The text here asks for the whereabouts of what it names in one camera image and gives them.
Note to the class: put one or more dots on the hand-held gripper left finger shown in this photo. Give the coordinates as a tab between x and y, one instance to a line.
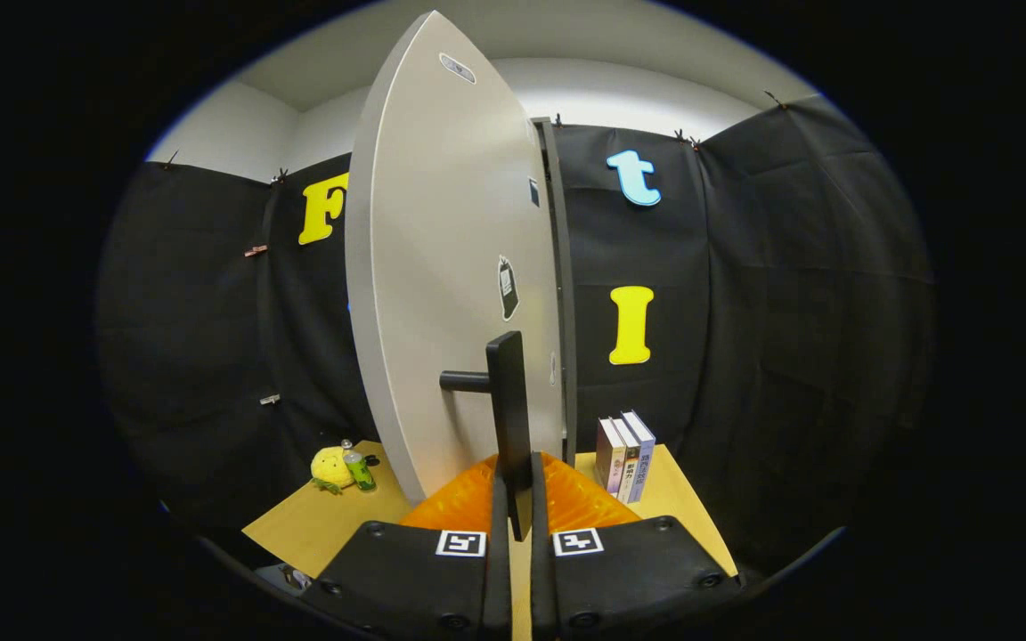
500	588

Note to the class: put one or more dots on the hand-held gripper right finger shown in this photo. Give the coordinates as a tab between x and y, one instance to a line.
541	588

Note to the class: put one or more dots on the dark grey shoe cabinet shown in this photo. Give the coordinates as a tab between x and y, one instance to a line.
566	312

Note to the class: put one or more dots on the beige shoe cabinet door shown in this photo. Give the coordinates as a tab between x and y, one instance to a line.
442	267

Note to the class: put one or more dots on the white spine book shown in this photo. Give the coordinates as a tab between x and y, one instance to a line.
631	472

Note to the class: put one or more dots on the brown cover book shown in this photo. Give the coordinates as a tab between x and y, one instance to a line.
604	454

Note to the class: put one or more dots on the green drink bottle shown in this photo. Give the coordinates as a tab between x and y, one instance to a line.
359	472

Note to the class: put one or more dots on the yellow plush toy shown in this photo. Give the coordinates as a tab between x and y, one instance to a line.
329	467

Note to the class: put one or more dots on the black backdrop cloth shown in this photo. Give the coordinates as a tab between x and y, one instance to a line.
789	312

